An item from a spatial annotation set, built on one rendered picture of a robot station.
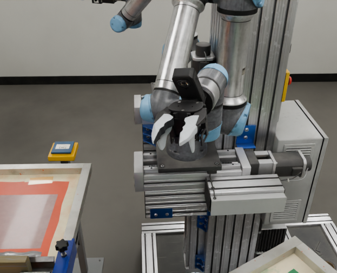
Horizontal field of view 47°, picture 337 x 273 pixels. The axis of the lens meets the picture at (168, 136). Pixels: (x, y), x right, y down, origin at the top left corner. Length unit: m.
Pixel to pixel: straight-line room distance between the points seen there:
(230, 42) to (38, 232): 1.00
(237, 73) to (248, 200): 0.45
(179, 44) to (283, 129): 0.75
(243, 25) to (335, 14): 4.02
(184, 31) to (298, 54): 4.11
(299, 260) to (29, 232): 1.01
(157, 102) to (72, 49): 3.94
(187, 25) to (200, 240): 1.22
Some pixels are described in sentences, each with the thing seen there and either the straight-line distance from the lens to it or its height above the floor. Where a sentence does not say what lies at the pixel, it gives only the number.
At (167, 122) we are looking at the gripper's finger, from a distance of 0.76.
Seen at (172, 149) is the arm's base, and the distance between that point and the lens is 1.37.
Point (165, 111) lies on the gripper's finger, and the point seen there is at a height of 1.68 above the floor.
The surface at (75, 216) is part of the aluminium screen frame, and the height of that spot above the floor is 0.99.
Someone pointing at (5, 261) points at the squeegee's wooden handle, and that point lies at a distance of 1.40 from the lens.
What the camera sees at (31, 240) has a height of 0.96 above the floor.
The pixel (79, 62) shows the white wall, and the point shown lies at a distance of 4.97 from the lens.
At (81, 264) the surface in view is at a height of 0.10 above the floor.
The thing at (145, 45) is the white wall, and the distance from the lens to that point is 4.80.
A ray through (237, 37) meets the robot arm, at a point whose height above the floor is 1.71.
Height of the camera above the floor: 2.06
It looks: 32 degrees down
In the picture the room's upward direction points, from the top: straight up
